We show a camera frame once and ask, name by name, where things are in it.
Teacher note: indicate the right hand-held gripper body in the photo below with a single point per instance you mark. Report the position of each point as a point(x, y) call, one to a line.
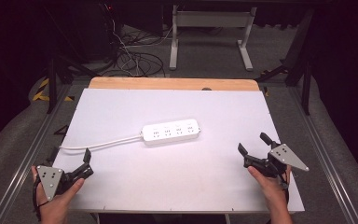
point(284, 155)

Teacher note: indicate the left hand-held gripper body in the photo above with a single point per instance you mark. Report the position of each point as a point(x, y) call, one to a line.
point(50, 179)

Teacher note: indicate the person's left hand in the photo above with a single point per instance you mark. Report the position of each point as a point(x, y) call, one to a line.
point(54, 208)

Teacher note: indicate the person's right hand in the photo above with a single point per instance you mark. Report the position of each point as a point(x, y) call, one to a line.
point(273, 191)

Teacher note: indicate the yellow black hazard tape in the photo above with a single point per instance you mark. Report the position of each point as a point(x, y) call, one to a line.
point(43, 91)

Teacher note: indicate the black tripod stand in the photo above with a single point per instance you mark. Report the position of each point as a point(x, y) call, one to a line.
point(52, 84)

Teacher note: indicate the white table sheet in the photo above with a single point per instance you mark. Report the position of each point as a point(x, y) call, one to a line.
point(174, 174)

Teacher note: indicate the white power strip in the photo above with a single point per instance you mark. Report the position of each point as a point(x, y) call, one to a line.
point(171, 131)

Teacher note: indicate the black metal stand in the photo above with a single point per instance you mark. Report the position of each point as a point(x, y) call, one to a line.
point(306, 71)

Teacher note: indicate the dark equipment box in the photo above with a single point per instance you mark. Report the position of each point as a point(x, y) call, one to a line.
point(101, 31)

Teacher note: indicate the aluminium floor rail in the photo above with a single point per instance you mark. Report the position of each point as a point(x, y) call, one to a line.
point(28, 161)
point(326, 161)

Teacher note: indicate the white metal stand frame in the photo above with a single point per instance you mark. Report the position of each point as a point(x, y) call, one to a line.
point(211, 19)

